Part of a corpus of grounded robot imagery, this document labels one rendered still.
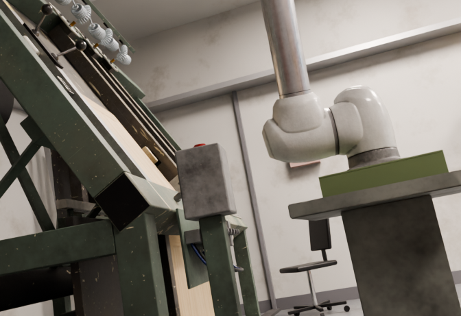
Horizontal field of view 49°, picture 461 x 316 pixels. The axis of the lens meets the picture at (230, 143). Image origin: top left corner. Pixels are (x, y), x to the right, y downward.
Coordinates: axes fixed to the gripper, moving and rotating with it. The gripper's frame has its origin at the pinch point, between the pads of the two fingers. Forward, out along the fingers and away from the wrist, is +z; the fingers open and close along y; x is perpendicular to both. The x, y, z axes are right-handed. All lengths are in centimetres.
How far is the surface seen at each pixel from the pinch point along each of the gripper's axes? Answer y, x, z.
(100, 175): 45, 23, 92
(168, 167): -34, -10, 74
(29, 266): 44, 19, 121
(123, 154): 24, 9, 83
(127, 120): -27, -36, 65
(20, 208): -231, -248, 161
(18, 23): 40, -46, 63
